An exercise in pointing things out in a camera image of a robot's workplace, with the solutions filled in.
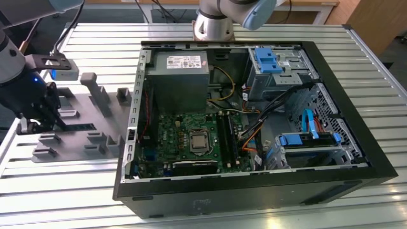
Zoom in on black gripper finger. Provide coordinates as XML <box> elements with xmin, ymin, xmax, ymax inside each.
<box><xmin>46</xmin><ymin>82</ymin><xmax>70</xmax><ymax>132</ymax></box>
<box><xmin>18</xmin><ymin>102</ymin><xmax>54</xmax><ymax>135</ymax></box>

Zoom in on green RAM stick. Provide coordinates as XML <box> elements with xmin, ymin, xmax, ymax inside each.
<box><xmin>62</xmin><ymin>123</ymin><xmax>97</xmax><ymax>131</ymax></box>

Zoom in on black RAM slot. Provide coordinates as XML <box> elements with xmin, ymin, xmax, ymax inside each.
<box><xmin>218</xmin><ymin>111</ymin><xmax>231</xmax><ymax>167</ymax></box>

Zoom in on grey parts rack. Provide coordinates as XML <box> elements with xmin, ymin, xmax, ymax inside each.
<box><xmin>31</xmin><ymin>72</ymin><xmax>134</xmax><ymax>164</ymax></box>

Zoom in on green motherboard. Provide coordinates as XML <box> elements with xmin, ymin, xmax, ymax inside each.
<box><xmin>135</xmin><ymin>111</ymin><xmax>255</xmax><ymax>178</ymax></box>

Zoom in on grey power supply unit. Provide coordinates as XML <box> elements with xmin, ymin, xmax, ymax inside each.
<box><xmin>145</xmin><ymin>51</ymin><xmax>213</xmax><ymax>114</ymax></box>

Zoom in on metal socket cover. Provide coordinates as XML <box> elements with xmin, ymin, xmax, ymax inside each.
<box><xmin>190</xmin><ymin>128</ymin><xmax>214</xmax><ymax>156</ymax></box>

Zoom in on silver CPU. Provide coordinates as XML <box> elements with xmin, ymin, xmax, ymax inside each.
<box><xmin>191</xmin><ymin>135</ymin><xmax>209</xmax><ymax>150</ymax></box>

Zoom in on black graphics card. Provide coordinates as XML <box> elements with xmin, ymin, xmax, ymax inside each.
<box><xmin>171</xmin><ymin>159</ymin><xmax>221</xmax><ymax>177</ymax></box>

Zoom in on CPU socket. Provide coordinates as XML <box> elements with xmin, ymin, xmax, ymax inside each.
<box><xmin>189</xmin><ymin>128</ymin><xmax>215</xmax><ymax>157</ymax></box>

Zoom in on black open PC case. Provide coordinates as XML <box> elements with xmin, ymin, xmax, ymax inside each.
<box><xmin>113</xmin><ymin>40</ymin><xmax>401</xmax><ymax>219</ymax></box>

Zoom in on blue plastic bay carrier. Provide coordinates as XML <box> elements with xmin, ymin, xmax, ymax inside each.
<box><xmin>254</xmin><ymin>47</ymin><xmax>285</xmax><ymax>74</ymax></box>

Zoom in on blue plastic clip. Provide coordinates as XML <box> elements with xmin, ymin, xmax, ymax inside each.
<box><xmin>266</xmin><ymin>147</ymin><xmax>277</xmax><ymax>166</ymax></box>

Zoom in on grey metal drive cage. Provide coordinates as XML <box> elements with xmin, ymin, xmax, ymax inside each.
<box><xmin>247</xmin><ymin>47</ymin><xmax>321</xmax><ymax>102</ymax></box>

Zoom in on hard disk in blue carrier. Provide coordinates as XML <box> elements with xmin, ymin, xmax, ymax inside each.
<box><xmin>278</xmin><ymin>132</ymin><xmax>344</xmax><ymax>150</ymax></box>

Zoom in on silver disk bay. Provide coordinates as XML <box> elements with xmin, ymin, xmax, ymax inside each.
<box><xmin>263</xmin><ymin>132</ymin><xmax>372</xmax><ymax>171</ymax></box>

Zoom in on wooden desk white legs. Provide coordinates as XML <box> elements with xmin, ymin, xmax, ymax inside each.
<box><xmin>139</xmin><ymin>0</ymin><xmax>341</xmax><ymax>24</ymax></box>

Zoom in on wooden cabinet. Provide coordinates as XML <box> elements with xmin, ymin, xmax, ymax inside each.
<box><xmin>325</xmin><ymin>0</ymin><xmax>407</xmax><ymax>57</ymax></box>

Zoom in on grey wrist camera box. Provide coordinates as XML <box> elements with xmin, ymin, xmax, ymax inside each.
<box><xmin>51</xmin><ymin>59</ymin><xmax>81</xmax><ymax>81</ymax></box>

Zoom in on black camera bracket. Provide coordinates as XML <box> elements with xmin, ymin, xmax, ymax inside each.
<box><xmin>25</xmin><ymin>54</ymin><xmax>71</xmax><ymax>72</ymax></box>

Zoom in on red black twisted wire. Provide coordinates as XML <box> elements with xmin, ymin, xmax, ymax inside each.
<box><xmin>143</xmin><ymin>92</ymin><xmax>151</xmax><ymax>138</ymax></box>

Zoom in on black camera cable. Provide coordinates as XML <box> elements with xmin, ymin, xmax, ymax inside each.
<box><xmin>51</xmin><ymin>0</ymin><xmax>86</xmax><ymax>55</ymax></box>

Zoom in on yellow wire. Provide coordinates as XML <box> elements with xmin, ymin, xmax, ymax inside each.
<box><xmin>207</xmin><ymin>66</ymin><xmax>237</xmax><ymax>107</ymax></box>

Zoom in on orange flat wire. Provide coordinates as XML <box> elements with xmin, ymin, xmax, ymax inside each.
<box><xmin>242</xmin><ymin>125</ymin><xmax>265</xmax><ymax>152</ymax></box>

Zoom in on black cable bundle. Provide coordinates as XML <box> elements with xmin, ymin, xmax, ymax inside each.
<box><xmin>238</xmin><ymin>82</ymin><xmax>314</xmax><ymax>140</ymax></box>

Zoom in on blue flat wire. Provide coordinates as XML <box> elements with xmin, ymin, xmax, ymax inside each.
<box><xmin>301</xmin><ymin>108</ymin><xmax>321</xmax><ymax>140</ymax></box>

